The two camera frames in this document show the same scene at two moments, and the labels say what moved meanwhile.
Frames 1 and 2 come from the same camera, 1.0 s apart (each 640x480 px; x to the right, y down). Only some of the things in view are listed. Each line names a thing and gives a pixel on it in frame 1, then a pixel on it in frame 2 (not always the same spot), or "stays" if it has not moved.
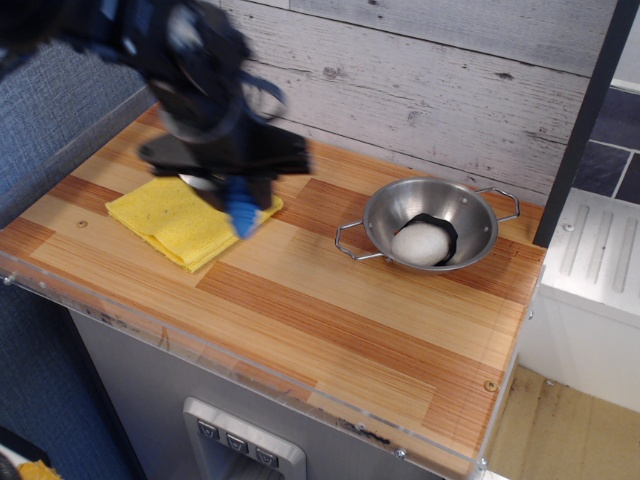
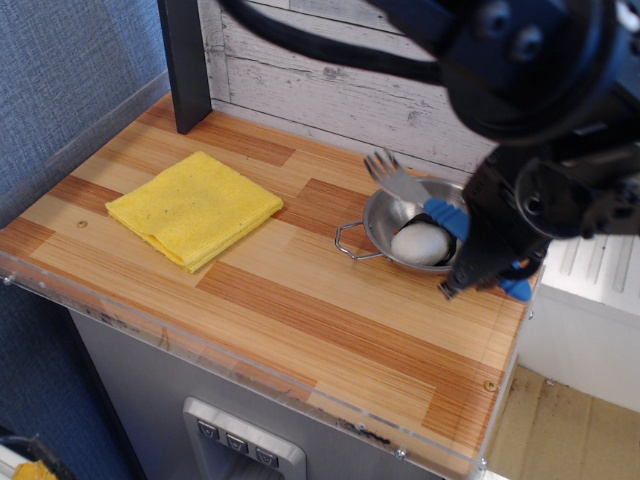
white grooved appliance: (582, 325) stays
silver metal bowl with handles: (475, 214) stays
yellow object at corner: (37, 470) stays
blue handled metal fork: (240, 203) to (391, 174)
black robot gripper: (227, 143) to (519, 203)
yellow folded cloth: (182, 220) stays
